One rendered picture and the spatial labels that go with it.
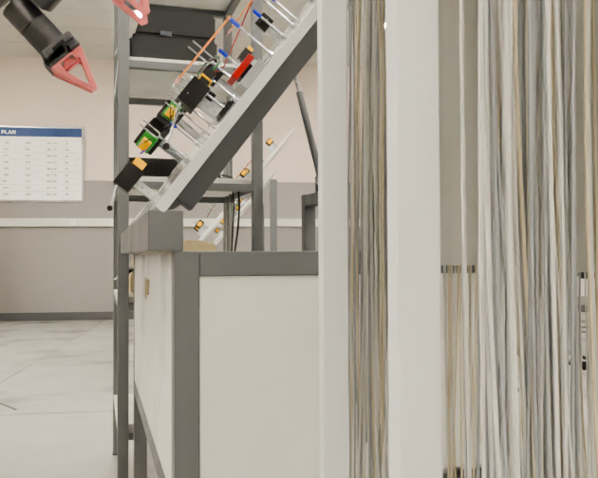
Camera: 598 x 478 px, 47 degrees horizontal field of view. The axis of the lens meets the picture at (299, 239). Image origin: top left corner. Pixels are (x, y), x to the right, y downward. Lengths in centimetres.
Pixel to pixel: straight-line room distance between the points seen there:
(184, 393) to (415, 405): 68
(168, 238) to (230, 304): 14
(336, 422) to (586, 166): 44
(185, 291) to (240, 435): 25
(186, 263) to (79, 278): 800
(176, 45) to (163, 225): 148
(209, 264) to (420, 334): 67
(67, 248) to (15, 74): 227
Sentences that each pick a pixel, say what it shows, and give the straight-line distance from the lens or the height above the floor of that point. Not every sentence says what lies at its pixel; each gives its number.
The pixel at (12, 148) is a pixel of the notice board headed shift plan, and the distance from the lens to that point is 934.
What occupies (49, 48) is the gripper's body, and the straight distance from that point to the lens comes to 135.
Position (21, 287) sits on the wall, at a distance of 924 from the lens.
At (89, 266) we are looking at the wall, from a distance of 906.
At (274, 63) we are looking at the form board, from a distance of 117.
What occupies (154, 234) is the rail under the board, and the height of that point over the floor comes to 83.
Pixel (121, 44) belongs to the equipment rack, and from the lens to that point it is 242.
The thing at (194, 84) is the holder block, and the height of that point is 112.
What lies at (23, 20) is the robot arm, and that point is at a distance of 140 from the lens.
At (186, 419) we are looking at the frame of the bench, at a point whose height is 54.
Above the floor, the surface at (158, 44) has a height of 152.
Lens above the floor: 79
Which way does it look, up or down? 1 degrees up
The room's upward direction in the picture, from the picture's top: straight up
